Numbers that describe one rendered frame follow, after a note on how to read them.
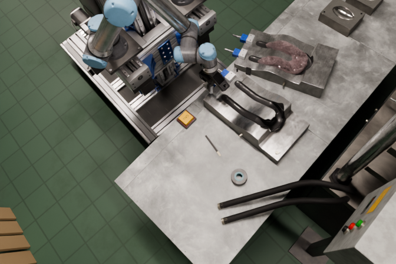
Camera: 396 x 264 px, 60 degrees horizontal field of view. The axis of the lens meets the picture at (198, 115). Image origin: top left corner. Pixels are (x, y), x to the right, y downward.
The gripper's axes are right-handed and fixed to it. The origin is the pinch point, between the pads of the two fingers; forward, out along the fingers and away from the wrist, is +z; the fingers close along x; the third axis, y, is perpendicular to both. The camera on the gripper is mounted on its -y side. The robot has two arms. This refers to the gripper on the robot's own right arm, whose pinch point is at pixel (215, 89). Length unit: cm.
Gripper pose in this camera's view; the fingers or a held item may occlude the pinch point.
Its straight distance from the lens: 182.3
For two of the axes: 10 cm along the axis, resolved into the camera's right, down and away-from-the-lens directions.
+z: 1.2, 4.0, 9.1
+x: -6.8, 7.0, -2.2
